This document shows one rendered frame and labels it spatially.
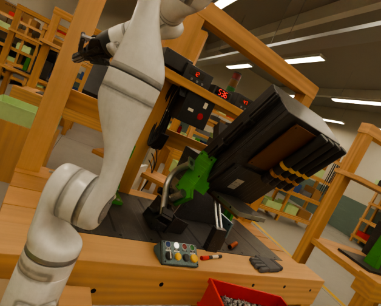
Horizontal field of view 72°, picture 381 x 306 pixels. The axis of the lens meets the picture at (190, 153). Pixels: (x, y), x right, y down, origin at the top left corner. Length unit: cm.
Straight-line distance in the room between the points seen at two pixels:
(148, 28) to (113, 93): 11
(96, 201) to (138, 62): 23
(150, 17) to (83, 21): 84
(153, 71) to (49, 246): 33
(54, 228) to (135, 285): 48
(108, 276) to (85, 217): 45
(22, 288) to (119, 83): 37
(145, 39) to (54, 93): 87
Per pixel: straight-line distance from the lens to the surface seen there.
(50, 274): 53
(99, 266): 86
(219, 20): 148
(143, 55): 42
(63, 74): 126
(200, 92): 129
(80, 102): 136
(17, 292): 57
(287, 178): 120
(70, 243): 53
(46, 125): 128
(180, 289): 104
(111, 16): 1125
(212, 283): 96
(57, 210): 48
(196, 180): 111
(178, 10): 62
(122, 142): 43
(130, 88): 42
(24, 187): 118
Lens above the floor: 137
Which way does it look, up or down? 6 degrees down
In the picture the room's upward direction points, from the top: 25 degrees clockwise
